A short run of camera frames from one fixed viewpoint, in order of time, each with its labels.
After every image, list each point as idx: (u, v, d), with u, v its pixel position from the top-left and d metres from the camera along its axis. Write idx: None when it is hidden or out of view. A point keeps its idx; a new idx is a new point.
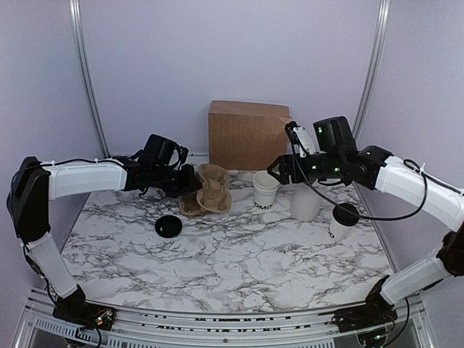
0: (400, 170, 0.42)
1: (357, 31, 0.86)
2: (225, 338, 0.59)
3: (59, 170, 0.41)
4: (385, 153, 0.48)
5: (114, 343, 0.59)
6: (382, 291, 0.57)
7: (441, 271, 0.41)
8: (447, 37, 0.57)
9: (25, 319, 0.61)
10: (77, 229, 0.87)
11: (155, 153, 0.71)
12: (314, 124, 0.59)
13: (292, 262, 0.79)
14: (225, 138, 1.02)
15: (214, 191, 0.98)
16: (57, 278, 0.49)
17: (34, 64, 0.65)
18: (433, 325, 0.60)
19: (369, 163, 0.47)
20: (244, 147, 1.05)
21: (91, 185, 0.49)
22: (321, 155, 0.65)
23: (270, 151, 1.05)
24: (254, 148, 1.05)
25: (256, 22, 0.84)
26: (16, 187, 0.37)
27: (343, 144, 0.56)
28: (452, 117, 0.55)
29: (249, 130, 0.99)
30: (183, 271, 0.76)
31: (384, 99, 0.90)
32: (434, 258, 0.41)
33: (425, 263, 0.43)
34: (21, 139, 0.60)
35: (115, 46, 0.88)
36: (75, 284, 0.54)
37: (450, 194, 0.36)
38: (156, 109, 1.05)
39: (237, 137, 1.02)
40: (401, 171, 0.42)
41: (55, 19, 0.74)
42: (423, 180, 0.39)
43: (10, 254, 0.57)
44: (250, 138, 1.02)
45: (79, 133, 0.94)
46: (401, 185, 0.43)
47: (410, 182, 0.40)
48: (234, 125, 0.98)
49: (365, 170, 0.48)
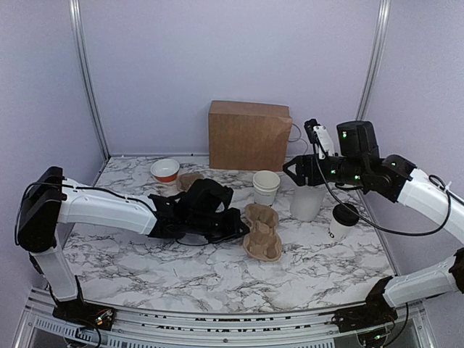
0: (425, 185, 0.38)
1: (357, 31, 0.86)
2: (225, 338, 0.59)
3: (80, 200, 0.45)
4: (409, 164, 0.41)
5: (114, 344, 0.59)
6: (385, 293, 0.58)
7: (450, 286, 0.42)
8: (448, 37, 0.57)
9: (25, 319, 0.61)
10: (77, 229, 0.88)
11: (195, 199, 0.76)
12: (336, 126, 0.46)
13: (292, 262, 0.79)
14: (225, 138, 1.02)
15: (262, 236, 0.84)
16: (61, 284, 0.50)
17: (33, 63, 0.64)
18: (433, 325, 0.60)
19: (395, 176, 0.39)
20: (245, 148, 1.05)
21: (110, 218, 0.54)
22: (344, 158, 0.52)
23: (270, 151, 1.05)
24: (254, 148, 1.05)
25: (257, 22, 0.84)
26: (32, 193, 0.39)
27: (367, 151, 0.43)
28: (453, 117, 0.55)
29: (249, 130, 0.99)
30: (183, 271, 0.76)
31: (383, 100, 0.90)
32: (446, 271, 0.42)
33: (436, 275, 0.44)
34: (22, 138, 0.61)
35: (115, 46, 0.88)
36: (75, 293, 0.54)
37: None
38: (156, 109, 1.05)
39: (237, 138, 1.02)
40: (428, 186, 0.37)
41: (55, 19, 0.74)
42: (448, 199, 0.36)
43: (10, 254, 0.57)
44: (250, 138, 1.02)
45: (78, 133, 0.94)
46: (423, 201, 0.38)
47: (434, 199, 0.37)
48: (235, 125, 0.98)
49: (388, 181, 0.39)
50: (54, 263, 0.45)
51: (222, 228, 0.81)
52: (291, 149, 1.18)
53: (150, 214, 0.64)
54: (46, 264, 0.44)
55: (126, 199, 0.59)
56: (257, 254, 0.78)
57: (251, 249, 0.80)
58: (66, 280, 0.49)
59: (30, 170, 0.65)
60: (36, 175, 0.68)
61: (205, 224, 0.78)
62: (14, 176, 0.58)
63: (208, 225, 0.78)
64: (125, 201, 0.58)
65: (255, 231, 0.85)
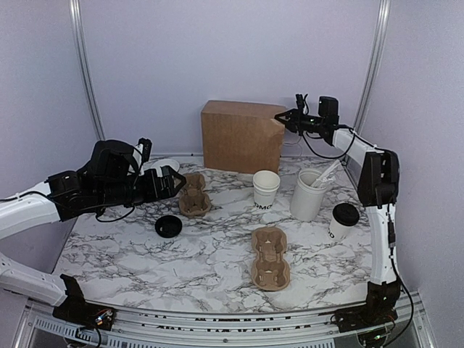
0: (344, 130, 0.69)
1: (354, 32, 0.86)
2: (225, 338, 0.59)
3: None
4: (344, 127, 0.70)
5: (114, 344, 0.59)
6: (372, 274, 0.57)
7: (376, 214, 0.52)
8: (446, 36, 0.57)
9: (25, 319, 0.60)
10: (78, 229, 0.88)
11: (93, 162, 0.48)
12: (320, 97, 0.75)
13: (292, 262, 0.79)
14: (220, 139, 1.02)
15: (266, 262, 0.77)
16: (38, 294, 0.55)
17: (34, 65, 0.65)
18: (434, 326, 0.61)
19: (330, 129, 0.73)
20: (238, 148, 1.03)
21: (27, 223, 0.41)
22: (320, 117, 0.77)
23: (264, 153, 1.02)
24: (250, 150, 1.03)
25: (255, 23, 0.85)
26: None
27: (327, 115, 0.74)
28: (450, 116, 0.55)
29: (241, 130, 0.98)
30: (183, 271, 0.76)
31: (383, 99, 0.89)
32: (368, 209, 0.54)
33: (368, 215, 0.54)
34: (22, 138, 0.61)
35: (114, 45, 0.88)
36: (64, 293, 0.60)
37: (367, 146, 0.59)
38: (155, 109, 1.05)
39: (231, 138, 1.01)
40: (344, 132, 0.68)
41: (55, 20, 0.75)
42: (351, 136, 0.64)
43: (17, 253, 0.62)
44: (243, 140, 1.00)
45: (78, 133, 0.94)
46: (341, 141, 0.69)
47: (344, 137, 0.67)
48: (228, 125, 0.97)
49: (327, 134, 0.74)
50: (15, 279, 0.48)
51: (143, 192, 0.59)
52: (291, 149, 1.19)
53: (48, 203, 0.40)
54: (6, 283, 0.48)
55: (19, 197, 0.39)
56: (267, 282, 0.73)
57: (262, 279, 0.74)
58: (41, 288, 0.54)
59: (29, 170, 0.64)
60: (37, 176, 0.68)
61: (124, 193, 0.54)
62: (15, 175, 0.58)
63: (129, 192, 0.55)
64: (17, 200, 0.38)
65: (262, 260, 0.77)
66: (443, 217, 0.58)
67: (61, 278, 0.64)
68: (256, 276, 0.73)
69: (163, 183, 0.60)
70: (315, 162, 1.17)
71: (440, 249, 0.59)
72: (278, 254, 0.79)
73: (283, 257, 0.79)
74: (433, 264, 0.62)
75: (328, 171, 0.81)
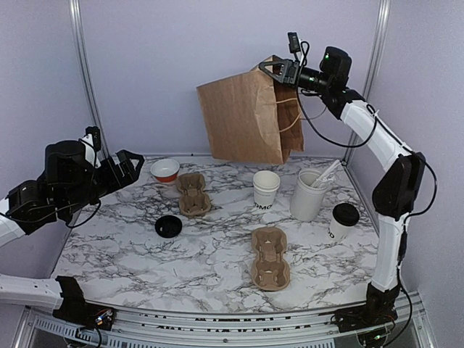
0: (361, 109, 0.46)
1: (354, 32, 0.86)
2: (225, 338, 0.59)
3: None
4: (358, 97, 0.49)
5: (114, 344, 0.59)
6: (373, 280, 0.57)
7: (392, 225, 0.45)
8: (446, 37, 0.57)
9: (25, 319, 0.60)
10: (77, 229, 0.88)
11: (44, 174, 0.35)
12: (326, 48, 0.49)
13: (292, 262, 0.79)
14: (217, 109, 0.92)
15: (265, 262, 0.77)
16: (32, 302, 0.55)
17: (35, 67, 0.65)
18: (433, 325, 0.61)
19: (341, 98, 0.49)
20: (230, 121, 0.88)
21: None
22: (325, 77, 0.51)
23: (254, 124, 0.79)
24: (241, 123, 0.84)
25: (254, 24, 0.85)
26: None
27: (336, 76, 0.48)
28: (450, 117, 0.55)
29: (229, 98, 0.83)
30: (183, 271, 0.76)
31: (383, 100, 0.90)
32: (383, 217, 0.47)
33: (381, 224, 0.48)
34: (22, 138, 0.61)
35: (113, 44, 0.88)
36: (57, 300, 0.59)
37: (392, 142, 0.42)
38: (154, 109, 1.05)
39: (225, 110, 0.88)
40: (362, 111, 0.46)
41: (55, 20, 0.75)
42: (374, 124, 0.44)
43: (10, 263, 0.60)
44: (232, 110, 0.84)
45: (78, 133, 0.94)
46: (357, 123, 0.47)
47: (362, 119, 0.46)
48: (221, 94, 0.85)
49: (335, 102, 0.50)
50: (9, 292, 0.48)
51: (104, 185, 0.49)
52: None
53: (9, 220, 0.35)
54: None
55: None
56: (267, 282, 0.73)
57: (261, 279, 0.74)
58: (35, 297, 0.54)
59: (28, 170, 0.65)
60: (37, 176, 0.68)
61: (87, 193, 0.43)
62: (15, 175, 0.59)
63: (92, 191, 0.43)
64: None
65: (261, 260, 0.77)
66: (444, 218, 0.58)
67: (58, 281, 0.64)
68: (255, 277, 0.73)
69: (122, 170, 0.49)
70: (315, 162, 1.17)
71: (439, 250, 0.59)
72: (278, 254, 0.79)
73: (283, 257, 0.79)
74: (433, 264, 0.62)
75: (328, 171, 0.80)
